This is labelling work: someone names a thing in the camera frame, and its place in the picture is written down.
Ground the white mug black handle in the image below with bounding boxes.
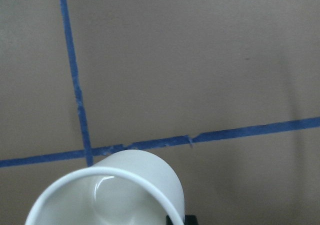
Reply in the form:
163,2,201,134
26,149,185,225

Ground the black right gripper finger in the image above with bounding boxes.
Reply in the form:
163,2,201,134
165,214,199,225

